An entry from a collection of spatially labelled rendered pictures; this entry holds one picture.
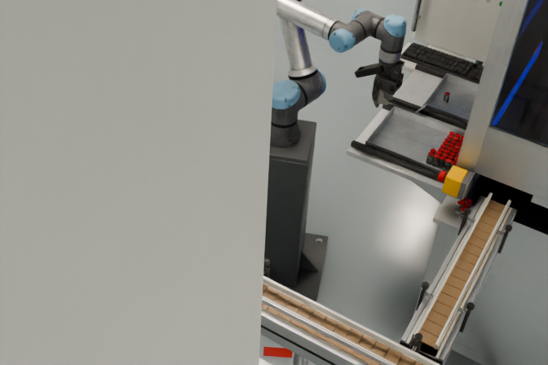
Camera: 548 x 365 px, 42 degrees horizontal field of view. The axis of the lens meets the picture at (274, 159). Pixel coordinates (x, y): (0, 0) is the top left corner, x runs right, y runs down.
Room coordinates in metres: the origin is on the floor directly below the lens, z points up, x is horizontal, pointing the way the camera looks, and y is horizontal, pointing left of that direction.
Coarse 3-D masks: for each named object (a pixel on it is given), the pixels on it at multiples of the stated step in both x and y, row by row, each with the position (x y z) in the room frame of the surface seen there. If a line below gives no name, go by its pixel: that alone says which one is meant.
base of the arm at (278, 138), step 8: (272, 128) 2.13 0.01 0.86; (280, 128) 2.12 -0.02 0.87; (288, 128) 2.13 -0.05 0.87; (296, 128) 2.15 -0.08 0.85; (272, 136) 2.12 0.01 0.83; (280, 136) 2.11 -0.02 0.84; (288, 136) 2.12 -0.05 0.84; (296, 136) 2.14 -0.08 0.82; (272, 144) 2.11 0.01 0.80; (280, 144) 2.11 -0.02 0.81; (288, 144) 2.11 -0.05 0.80
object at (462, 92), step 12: (444, 84) 2.47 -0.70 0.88; (456, 84) 2.48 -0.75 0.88; (468, 84) 2.45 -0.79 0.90; (432, 96) 2.36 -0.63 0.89; (456, 96) 2.39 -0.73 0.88; (468, 96) 2.39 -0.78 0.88; (432, 108) 2.26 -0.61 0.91; (444, 108) 2.30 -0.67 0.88; (456, 108) 2.30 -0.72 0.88; (468, 108) 2.31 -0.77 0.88; (468, 120) 2.19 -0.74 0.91
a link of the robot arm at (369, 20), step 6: (360, 12) 2.14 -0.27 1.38; (366, 12) 2.14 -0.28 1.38; (372, 12) 2.14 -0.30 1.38; (354, 18) 2.13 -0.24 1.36; (360, 18) 2.10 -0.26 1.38; (366, 18) 2.10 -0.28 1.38; (372, 18) 2.11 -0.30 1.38; (378, 18) 2.10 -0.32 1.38; (384, 18) 2.11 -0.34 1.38; (366, 24) 2.07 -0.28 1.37; (372, 24) 2.09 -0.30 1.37; (378, 24) 2.08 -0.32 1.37; (366, 30) 2.06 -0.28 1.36; (372, 30) 2.08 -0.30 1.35; (366, 36) 2.06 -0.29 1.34; (372, 36) 2.08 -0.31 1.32
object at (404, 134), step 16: (400, 112) 2.23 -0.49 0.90; (384, 128) 2.15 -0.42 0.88; (400, 128) 2.15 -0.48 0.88; (416, 128) 2.16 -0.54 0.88; (432, 128) 2.17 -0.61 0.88; (448, 128) 2.14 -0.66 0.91; (368, 144) 2.02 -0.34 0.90; (384, 144) 2.05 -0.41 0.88; (400, 144) 2.05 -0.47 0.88; (416, 144) 2.06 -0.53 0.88; (432, 144) 2.06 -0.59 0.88; (416, 160) 1.93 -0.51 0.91
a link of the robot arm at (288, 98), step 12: (276, 84) 2.21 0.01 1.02; (288, 84) 2.21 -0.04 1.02; (276, 96) 2.14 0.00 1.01; (288, 96) 2.14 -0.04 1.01; (300, 96) 2.18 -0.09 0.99; (276, 108) 2.13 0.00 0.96; (288, 108) 2.13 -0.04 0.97; (300, 108) 2.18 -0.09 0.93; (276, 120) 2.13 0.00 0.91; (288, 120) 2.13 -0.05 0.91
